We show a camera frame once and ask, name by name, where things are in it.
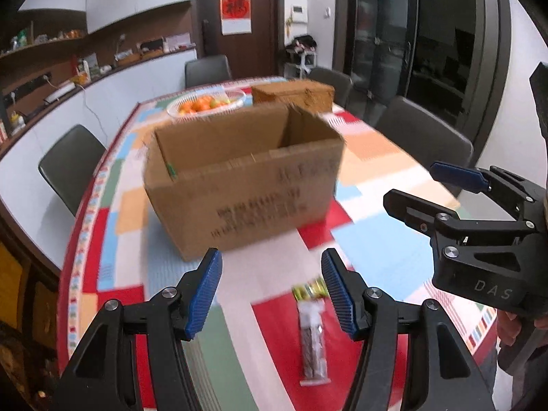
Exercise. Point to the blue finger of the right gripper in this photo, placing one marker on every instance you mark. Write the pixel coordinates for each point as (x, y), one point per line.
(470, 180)
(417, 213)

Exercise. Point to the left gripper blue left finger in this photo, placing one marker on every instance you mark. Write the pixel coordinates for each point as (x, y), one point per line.
(197, 289)

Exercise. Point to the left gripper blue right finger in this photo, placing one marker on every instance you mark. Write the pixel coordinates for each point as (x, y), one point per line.
(346, 289)

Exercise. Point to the green lollipop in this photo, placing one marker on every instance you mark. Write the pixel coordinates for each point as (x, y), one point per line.
(171, 171)

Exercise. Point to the right hand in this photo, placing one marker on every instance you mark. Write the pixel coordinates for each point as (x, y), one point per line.
(508, 327)

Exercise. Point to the yellow green candy packet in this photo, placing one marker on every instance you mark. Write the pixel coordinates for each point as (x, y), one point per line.
(313, 290)

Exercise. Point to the clear wafer stick packet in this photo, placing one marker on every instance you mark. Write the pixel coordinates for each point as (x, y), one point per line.
(315, 368)

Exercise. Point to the dark chair near right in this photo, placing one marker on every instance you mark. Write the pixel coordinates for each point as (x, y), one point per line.
(422, 135)

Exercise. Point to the dark chair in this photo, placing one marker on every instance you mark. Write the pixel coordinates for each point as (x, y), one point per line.
(341, 83)
(422, 135)
(69, 165)

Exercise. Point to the colourful patchwork tablecloth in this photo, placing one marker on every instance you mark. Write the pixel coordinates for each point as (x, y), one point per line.
(248, 357)

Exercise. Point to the brown cardboard box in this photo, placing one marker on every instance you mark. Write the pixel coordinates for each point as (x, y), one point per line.
(242, 176)

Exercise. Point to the glass sliding door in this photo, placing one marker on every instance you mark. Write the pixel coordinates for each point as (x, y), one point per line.
(449, 56)

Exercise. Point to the dark chair far right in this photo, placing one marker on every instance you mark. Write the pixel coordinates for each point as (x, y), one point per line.
(341, 83)

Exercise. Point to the woven wicker box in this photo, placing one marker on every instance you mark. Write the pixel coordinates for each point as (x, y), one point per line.
(309, 95)

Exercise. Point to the dark chair left side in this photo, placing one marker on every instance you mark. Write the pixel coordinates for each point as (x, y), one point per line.
(69, 165)

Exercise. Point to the white fruit basket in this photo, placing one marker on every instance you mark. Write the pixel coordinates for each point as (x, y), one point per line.
(206, 103)

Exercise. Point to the white shoe rack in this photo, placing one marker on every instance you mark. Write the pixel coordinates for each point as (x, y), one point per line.
(300, 57)

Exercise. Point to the dark chair far end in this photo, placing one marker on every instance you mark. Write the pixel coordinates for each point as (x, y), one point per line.
(210, 70)

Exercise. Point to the dark brown door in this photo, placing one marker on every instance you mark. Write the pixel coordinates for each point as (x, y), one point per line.
(249, 55)

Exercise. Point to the red fu door poster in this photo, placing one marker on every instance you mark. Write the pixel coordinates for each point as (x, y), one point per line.
(235, 17)

